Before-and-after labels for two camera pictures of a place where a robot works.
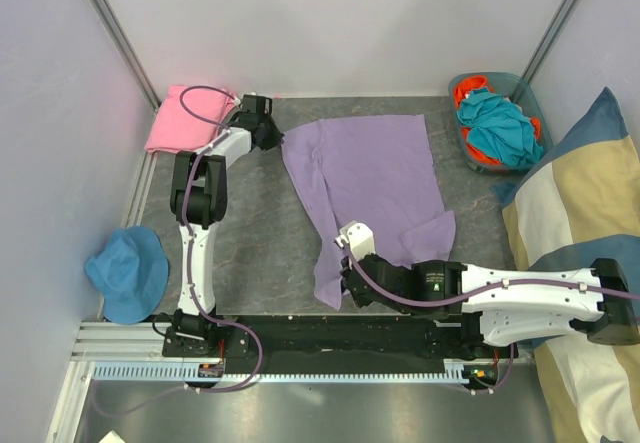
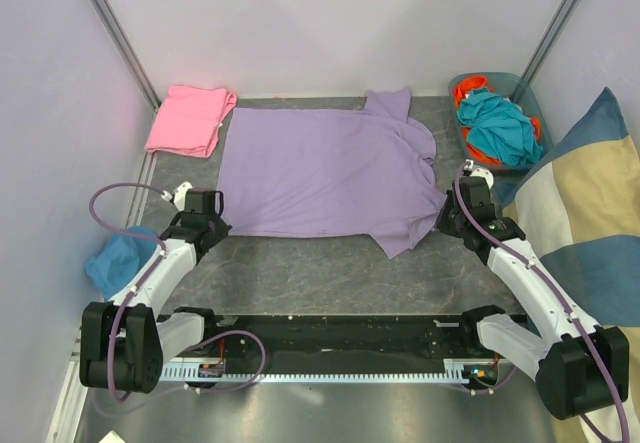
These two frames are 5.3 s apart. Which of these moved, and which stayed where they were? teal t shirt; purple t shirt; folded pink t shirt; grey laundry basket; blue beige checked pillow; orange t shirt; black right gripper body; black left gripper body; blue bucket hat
Moved: black right gripper body; black left gripper body; purple t shirt
Stayed: teal t shirt; folded pink t shirt; grey laundry basket; orange t shirt; blue bucket hat; blue beige checked pillow
